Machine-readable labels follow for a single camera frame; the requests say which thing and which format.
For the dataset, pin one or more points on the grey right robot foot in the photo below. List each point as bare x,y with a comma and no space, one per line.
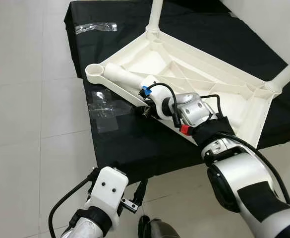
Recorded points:
157,229

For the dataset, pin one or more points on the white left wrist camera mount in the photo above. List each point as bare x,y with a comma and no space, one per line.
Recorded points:
107,191

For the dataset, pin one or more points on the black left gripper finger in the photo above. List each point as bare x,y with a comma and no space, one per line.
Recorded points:
141,191

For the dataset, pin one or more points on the clear tape strip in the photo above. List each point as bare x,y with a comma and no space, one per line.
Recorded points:
96,27

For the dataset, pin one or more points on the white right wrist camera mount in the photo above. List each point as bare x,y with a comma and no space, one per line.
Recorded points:
157,99

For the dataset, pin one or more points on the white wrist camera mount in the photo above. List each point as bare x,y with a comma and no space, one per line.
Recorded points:
157,99
107,191

